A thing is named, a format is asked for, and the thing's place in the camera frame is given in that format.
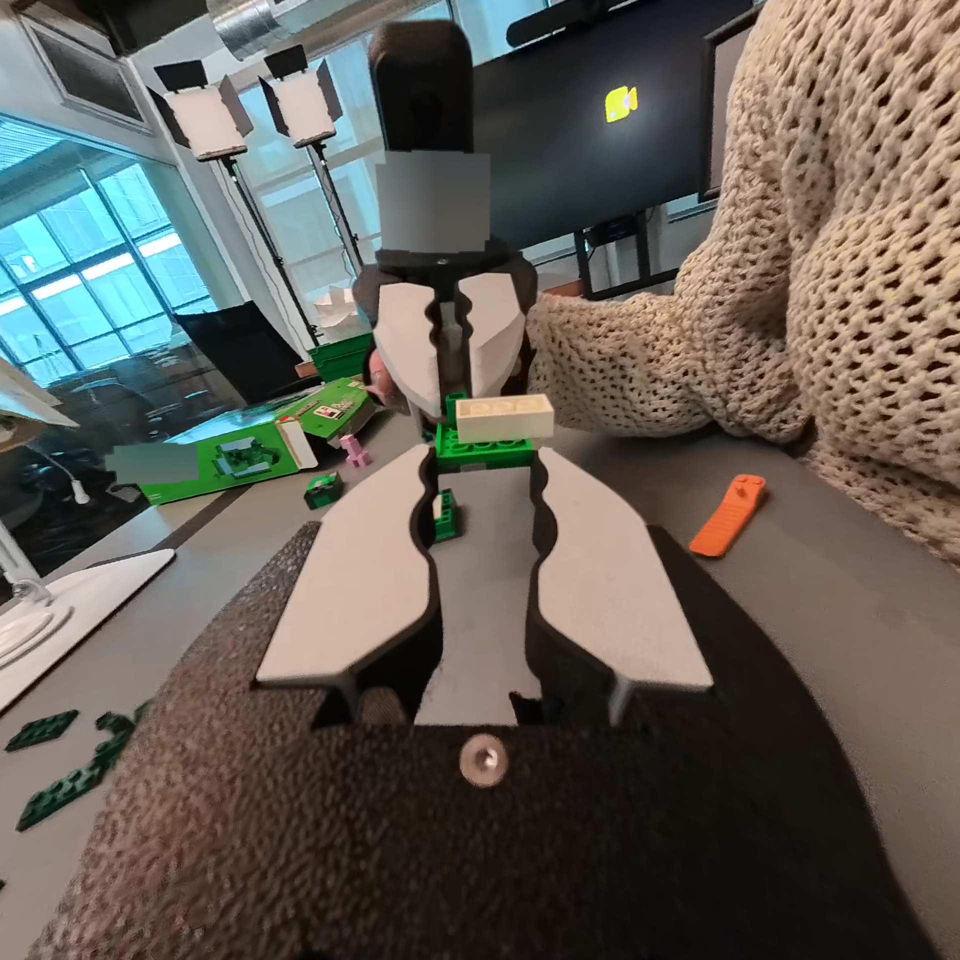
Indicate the silver ventilation duct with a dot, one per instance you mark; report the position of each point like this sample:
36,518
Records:
247,22

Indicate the black framed display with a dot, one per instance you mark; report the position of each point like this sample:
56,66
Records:
724,112

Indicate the green lego assembly white brick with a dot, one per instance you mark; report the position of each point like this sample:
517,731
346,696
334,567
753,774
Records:
446,517

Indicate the large black wall screen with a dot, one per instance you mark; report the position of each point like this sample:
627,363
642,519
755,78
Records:
570,150

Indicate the person's right hand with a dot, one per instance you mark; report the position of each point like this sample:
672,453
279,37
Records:
379,379

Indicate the black monitor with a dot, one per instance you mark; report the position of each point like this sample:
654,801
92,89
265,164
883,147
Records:
240,352

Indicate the pink lego pig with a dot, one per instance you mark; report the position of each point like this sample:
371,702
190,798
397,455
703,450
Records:
354,450

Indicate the cream knit sweater person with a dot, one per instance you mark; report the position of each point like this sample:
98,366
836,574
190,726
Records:
862,225

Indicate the green plastic crate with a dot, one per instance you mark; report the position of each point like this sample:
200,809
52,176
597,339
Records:
341,360

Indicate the opened green lego box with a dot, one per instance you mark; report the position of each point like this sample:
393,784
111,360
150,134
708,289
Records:
330,409

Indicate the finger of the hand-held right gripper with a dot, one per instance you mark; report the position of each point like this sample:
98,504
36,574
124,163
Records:
405,337
495,322

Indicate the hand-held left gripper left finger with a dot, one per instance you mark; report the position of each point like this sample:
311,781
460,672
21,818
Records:
352,592

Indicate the small green hollow lego brick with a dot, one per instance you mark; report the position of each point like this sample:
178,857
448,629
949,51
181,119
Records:
457,400

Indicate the book stand with white base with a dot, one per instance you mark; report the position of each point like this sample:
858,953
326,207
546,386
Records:
75,600

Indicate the scattered dark green lego pieces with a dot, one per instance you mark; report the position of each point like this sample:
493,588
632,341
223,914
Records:
67,787

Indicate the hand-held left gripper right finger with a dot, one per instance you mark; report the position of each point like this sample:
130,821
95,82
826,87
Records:
615,592

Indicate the black light stand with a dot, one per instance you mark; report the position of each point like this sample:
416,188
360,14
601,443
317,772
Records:
262,240
337,202

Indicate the white softbox light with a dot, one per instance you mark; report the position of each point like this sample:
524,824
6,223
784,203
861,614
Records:
202,120
304,105

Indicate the dark green lego plate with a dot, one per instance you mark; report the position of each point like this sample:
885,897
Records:
41,731

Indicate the orange brick separator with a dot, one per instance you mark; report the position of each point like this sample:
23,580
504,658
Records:
727,517

